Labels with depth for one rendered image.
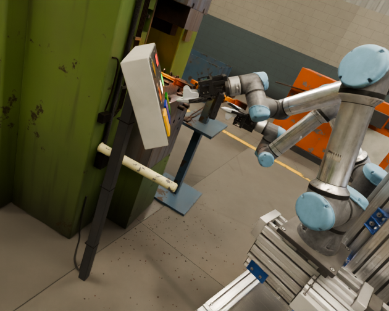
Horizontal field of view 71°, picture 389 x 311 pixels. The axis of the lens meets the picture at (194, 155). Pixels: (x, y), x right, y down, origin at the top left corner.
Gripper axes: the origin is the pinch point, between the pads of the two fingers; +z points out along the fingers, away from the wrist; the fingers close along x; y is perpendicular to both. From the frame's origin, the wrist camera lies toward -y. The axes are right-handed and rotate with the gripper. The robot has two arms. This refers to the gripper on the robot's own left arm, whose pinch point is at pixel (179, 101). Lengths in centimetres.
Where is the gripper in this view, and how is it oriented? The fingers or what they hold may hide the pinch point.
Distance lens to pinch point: 112.3
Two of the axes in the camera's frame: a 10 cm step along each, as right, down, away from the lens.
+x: 0.7, 4.8, -8.7
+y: -1.6, -8.6, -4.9
